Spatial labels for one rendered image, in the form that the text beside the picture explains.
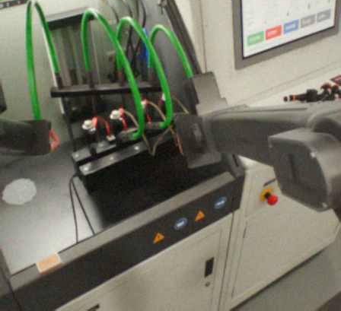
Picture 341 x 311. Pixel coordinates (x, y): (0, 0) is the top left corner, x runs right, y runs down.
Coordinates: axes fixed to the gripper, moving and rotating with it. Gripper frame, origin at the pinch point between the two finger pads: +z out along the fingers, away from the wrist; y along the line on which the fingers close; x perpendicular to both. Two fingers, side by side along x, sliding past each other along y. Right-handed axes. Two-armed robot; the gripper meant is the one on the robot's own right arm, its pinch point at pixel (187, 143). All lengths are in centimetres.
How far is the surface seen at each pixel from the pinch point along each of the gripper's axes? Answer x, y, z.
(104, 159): 15.3, 1.9, 33.3
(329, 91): -61, 8, 35
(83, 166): 21.4, 1.3, 32.7
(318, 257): -82, -66, 104
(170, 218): 2.9, -17.5, 22.7
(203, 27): -18.7, 31.4, 22.5
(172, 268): 2, -35, 41
